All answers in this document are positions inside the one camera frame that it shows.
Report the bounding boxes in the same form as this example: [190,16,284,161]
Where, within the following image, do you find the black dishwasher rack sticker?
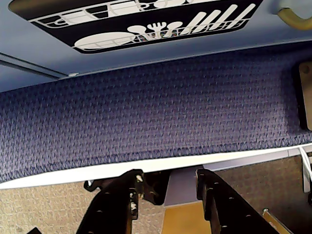
[8,0,266,55]

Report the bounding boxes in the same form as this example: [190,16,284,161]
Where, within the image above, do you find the blue dishwasher door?
[0,0,312,82]

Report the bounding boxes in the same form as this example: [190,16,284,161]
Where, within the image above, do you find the white cable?
[298,145,312,194]

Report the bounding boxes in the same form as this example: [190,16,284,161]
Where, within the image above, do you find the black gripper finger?
[195,169,293,234]
[75,168,147,234]

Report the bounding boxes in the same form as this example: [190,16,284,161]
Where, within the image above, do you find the beige wooden block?
[298,61,312,130]

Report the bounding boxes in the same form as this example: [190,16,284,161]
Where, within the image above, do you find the gold dishwasher handle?
[277,6,312,32]

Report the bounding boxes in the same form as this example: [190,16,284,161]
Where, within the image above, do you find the gray table leg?
[162,170,213,234]

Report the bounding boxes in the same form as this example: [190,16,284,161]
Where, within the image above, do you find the blue toy kitchen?
[0,0,312,93]

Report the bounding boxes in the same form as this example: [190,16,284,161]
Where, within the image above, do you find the blue woven floor mat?
[0,41,312,184]

